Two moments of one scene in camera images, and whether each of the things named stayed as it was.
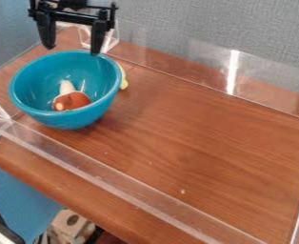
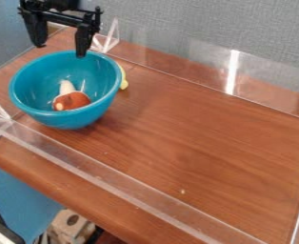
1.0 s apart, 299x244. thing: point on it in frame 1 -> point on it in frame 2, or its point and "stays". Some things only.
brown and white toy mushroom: x=69 y=98 stays
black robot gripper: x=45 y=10 -> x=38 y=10
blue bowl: x=66 y=88 stays
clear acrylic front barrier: x=9 y=134 stays
